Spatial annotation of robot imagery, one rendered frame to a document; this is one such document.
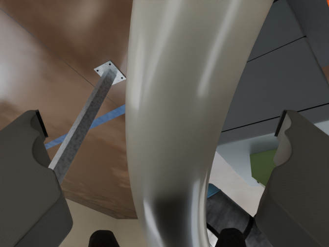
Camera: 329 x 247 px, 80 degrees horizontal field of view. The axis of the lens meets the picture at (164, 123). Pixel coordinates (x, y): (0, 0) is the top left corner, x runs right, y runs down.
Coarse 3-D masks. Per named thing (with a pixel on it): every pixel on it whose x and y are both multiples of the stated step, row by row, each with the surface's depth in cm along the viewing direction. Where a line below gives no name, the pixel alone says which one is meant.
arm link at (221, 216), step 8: (208, 192) 66; (216, 192) 67; (208, 200) 64; (216, 200) 65; (224, 200) 65; (232, 200) 68; (208, 208) 63; (216, 208) 63; (224, 208) 64; (232, 208) 64; (240, 208) 66; (208, 216) 61; (216, 216) 61; (224, 216) 62; (232, 216) 63; (240, 216) 63; (248, 216) 65; (208, 224) 60; (216, 224) 60; (224, 224) 61; (232, 224) 61; (240, 224) 62; (208, 232) 58; (216, 232) 59; (216, 240) 58
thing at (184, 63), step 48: (144, 0) 4; (192, 0) 3; (240, 0) 3; (144, 48) 4; (192, 48) 4; (240, 48) 4; (144, 96) 5; (192, 96) 4; (144, 144) 5; (192, 144) 5; (144, 192) 6; (192, 192) 6; (192, 240) 8
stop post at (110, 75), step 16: (112, 64) 159; (112, 80) 163; (96, 96) 145; (80, 112) 139; (96, 112) 142; (80, 128) 128; (64, 144) 121; (80, 144) 126; (64, 160) 115; (64, 176) 113
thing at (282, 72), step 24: (264, 24) 101; (288, 24) 89; (264, 48) 90; (288, 48) 81; (264, 72) 81; (288, 72) 74; (312, 72) 67; (240, 96) 82; (264, 96) 74; (288, 96) 68; (312, 96) 62; (240, 120) 75; (264, 120) 68; (312, 120) 58; (240, 144) 71; (264, 144) 68; (240, 168) 84
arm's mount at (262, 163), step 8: (264, 152) 71; (272, 152) 69; (256, 160) 72; (264, 160) 70; (272, 160) 68; (256, 168) 70; (264, 168) 68; (272, 168) 66; (256, 176) 68; (264, 176) 67; (264, 184) 65
